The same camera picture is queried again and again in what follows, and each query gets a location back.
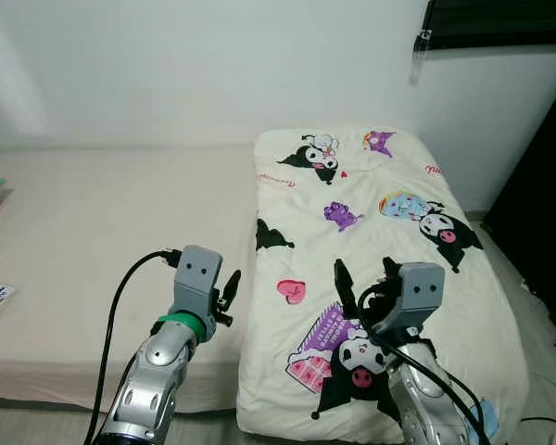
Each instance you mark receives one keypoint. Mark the cream cartoon print blanket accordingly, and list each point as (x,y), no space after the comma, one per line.
(371,185)

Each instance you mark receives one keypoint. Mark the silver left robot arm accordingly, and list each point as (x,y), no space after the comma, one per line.
(157,371)

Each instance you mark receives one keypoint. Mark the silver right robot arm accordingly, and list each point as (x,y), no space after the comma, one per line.
(426,399)

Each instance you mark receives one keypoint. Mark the bed with beige sheet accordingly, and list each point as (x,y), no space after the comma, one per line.
(93,232)

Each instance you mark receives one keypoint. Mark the black wardrobe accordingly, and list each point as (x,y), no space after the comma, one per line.
(547,204)

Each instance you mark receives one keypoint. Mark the clear blind wand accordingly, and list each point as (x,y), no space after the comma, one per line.
(421,42)

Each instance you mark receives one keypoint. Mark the black framed window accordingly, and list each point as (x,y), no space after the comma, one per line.
(500,23)

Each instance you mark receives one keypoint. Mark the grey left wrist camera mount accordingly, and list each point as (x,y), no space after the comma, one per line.
(199,278)

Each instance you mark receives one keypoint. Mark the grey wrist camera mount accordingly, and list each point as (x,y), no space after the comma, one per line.
(417,292)
(199,278)

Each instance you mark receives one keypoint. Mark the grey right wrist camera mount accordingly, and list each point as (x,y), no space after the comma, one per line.
(417,292)

